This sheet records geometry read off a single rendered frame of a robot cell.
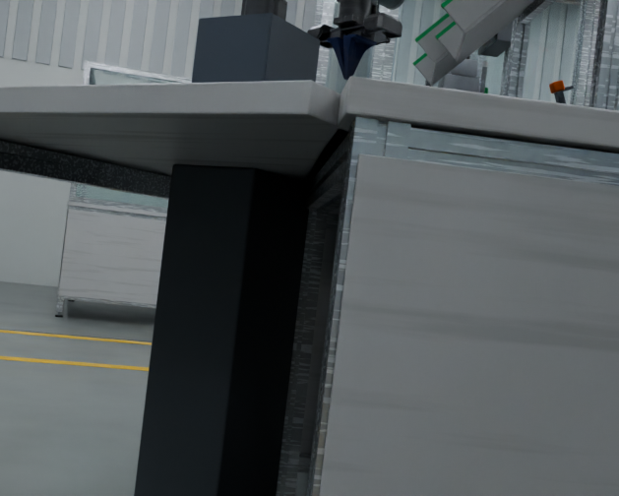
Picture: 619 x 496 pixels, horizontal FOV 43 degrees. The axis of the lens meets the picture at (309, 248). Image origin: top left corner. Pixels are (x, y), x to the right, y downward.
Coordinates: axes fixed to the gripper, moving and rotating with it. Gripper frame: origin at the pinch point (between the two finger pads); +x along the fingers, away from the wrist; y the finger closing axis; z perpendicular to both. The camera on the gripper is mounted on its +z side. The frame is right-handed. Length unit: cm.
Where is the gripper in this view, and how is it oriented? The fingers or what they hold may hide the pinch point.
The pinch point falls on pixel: (349, 60)
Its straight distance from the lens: 142.8
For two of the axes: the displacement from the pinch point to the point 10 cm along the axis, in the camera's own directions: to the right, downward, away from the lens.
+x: -1.2, 9.9, -0.1
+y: -6.7, -0.7, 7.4
